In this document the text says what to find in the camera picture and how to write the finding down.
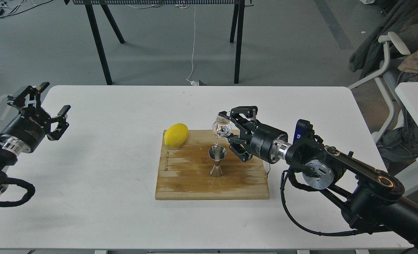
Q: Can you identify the floor cable bundle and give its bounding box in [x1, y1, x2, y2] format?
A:
[0, 0, 56, 25]

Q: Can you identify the yellow lemon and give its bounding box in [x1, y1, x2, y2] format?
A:
[164, 123, 188, 148]

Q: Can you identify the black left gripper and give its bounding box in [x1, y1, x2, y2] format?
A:
[0, 82, 71, 154]

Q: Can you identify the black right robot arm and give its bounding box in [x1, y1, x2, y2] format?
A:
[213, 106, 418, 249]

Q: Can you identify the small clear glass cup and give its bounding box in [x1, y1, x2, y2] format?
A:
[212, 118, 232, 137]

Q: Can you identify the white power cable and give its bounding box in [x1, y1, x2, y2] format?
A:
[186, 4, 200, 86]

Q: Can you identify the wooden cutting board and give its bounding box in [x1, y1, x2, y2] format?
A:
[155, 130, 269, 200]

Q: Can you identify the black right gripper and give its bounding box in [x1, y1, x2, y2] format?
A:
[218, 106, 288, 164]

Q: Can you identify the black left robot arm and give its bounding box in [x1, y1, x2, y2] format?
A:
[0, 82, 71, 207]

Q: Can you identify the white office chair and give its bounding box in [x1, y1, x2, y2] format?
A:
[346, 0, 418, 166]

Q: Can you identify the steel double jigger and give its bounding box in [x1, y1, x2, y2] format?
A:
[208, 145, 226, 177]

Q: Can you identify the black metal background table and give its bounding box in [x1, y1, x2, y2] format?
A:
[64, 0, 253, 85]

